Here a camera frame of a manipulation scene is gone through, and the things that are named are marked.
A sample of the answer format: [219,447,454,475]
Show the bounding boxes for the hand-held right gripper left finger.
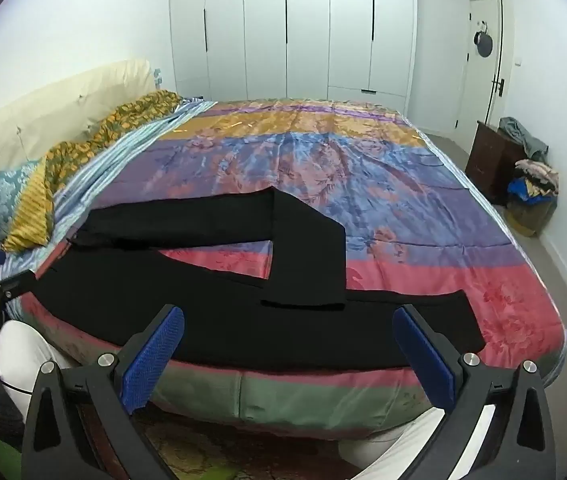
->
[22,304,186,480]

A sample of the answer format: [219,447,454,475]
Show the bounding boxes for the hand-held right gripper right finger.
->
[392,304,557,480]

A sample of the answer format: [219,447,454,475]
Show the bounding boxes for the black pants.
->
[38,186,487,375]

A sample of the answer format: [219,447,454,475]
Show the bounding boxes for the yellow textured pillow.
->
[2,160,56,253]

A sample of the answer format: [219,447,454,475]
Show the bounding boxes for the person's left leg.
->
[0,320,75,411]

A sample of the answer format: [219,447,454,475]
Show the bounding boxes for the person's leg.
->
[338,400,495,480]
[0,320,75,411]

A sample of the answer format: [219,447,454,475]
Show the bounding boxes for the person's right leg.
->
[338,400,495,480]

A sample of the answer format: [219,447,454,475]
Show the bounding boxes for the patterned floor rug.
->
[78,400,347,480]

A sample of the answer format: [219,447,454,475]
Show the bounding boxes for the cream padded headboard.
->
[0,58,159,201]

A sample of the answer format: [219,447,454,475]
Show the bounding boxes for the colourful striped satin blanket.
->
[13,97,567,433]

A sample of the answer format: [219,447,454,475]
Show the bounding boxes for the yellow patterned blanket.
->
[0,97,219,281]

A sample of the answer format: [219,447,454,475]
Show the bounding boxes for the orange green floral quilt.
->
[43,89,184,196]

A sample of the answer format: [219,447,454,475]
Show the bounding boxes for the dark wooden cabinet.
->
[465,120,529,206]

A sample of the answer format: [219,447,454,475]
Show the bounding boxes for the grey green garment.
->
[499,116,549,163]

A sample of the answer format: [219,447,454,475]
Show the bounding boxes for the white door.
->
[456,0,509,131]

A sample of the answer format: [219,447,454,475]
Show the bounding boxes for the dark round door hanging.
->
[472,22,495,58]

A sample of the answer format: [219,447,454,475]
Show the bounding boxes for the white wardrobe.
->
[168,0,417,103]

